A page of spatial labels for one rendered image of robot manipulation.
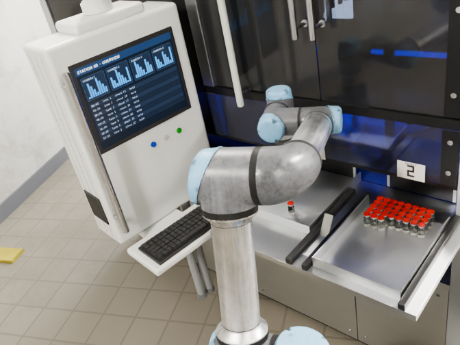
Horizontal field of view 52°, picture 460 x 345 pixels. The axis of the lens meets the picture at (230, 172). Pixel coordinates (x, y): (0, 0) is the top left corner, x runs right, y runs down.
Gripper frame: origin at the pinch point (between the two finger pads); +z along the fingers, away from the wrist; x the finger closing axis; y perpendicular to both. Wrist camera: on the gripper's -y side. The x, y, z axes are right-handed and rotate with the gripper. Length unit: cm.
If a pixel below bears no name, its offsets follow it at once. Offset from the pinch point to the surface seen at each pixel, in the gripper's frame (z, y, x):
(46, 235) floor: 98, -218, -9
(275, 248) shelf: 10.4, 5.5, -17.0
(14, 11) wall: -34, -314, 76
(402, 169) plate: -3.4, 29.9, 19.3
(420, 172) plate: -3.6, 35.5, 19.4
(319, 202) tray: 10.3, 5.4, 9.0
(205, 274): 67, -58, 0
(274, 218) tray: 8.6, -2.2, -6.7
